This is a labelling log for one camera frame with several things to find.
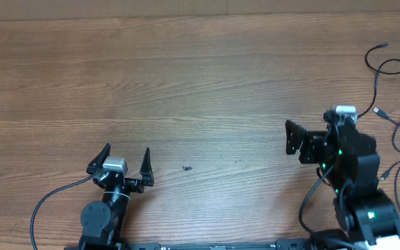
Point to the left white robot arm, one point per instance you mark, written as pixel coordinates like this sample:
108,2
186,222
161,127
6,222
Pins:
103,220

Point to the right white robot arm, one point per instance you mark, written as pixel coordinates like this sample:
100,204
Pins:
347,161

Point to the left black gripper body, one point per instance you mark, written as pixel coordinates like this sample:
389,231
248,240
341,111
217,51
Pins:
132,186

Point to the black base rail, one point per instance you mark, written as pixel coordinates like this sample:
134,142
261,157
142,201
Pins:
282,244

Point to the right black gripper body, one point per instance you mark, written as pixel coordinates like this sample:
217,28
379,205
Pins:
315,147

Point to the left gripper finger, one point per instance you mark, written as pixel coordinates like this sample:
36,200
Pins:
98,161
146,170

